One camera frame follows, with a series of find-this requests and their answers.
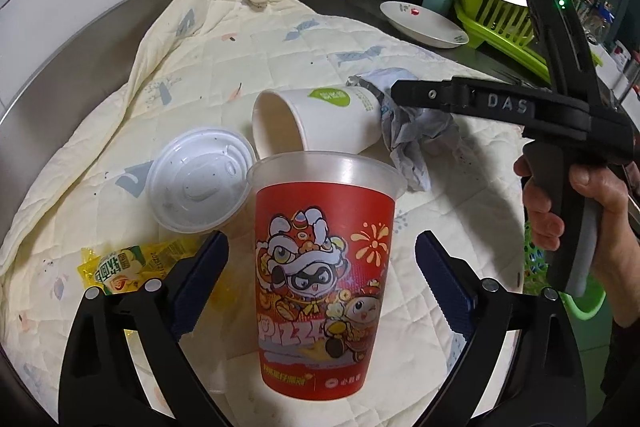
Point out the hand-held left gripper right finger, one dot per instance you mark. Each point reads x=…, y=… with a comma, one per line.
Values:
x=445, y=287

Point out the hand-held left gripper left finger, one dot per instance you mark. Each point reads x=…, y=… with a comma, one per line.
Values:
x=200, y=287

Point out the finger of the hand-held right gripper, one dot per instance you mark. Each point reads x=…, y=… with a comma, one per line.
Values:
x=450, y=94

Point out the grey paper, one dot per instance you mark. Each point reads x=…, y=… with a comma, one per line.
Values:
x=410, y=142

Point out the white plastic lid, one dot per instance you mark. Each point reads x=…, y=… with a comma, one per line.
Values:
x=200, y=187

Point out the red cartoon plastic cup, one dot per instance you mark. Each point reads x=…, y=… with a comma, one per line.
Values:
x=320, y=287

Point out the green perforated basket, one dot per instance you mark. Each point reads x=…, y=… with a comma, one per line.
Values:
x=590, y=302

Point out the person's right hand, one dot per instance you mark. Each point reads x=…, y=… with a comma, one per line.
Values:
x=620, y=247

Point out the white plate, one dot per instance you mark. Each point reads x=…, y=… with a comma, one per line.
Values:
x=425, y=24

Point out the yellow drink wrapper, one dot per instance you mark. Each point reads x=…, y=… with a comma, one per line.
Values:
x=125, y=269

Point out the small printed box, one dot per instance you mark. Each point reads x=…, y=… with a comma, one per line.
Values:
x=621, y=57

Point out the green dish rack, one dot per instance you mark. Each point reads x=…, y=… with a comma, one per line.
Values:
x=500, y=24

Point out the white paper cup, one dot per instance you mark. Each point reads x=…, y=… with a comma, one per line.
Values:
x=325, y=117

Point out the cream quilted cloth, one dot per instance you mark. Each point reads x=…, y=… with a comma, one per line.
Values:
x=225, y=57

